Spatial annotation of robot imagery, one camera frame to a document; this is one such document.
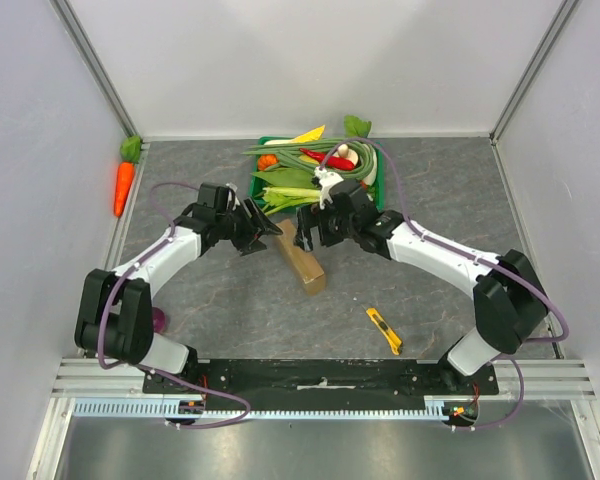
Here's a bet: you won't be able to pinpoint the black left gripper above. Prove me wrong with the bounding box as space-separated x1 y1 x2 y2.
216 196 282 257

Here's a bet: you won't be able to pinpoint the brown cardboard express box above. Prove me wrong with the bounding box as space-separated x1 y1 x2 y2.
274 219 326 296

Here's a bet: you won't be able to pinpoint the yellow utility knife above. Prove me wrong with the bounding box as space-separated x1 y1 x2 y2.
365 308 403 356

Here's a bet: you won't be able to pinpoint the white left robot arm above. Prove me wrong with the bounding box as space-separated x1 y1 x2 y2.
74 183 282 393

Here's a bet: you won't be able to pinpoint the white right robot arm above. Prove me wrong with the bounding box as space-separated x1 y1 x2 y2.
294 173 550 394

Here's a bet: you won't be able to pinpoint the green celery stalk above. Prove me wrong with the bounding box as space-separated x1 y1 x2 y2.
255 186 320 216

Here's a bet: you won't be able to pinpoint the green leafy vegetable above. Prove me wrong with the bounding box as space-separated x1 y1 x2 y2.
252 167 315 189

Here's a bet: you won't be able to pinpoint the green plastic tray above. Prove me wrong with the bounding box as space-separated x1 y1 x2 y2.
246 138 384 215

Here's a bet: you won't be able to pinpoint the red chili pepper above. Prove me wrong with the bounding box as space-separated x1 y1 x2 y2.
300 148 355 171

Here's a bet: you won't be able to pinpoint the green long beans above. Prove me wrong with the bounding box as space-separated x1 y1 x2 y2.
243 137 380 180

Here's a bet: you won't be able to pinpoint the small orange pumpkin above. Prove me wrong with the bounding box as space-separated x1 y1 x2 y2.
256 154 279 171

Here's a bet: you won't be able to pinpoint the beige toy mushroom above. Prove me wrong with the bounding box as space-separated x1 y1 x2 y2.
336 143 359 171

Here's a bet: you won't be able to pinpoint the yellow corn husk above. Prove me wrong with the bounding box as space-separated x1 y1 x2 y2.
290 125 326 143

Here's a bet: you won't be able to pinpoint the white radish with leaves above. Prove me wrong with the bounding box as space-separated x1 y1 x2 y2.
344 115 378 185

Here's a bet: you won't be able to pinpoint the purple red onion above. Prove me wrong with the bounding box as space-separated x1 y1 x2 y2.
152 307 167 333

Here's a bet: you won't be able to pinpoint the orange toy carrot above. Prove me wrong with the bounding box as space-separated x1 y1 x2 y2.
113 135 142 217

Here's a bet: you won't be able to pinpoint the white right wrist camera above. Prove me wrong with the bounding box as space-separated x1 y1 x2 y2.
312 166 344 210

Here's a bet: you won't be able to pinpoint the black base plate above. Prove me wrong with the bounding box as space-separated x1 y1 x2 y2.
142 357 501 414

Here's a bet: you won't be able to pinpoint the slotted cable duct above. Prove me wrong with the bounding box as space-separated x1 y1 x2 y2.
73 397 468 421

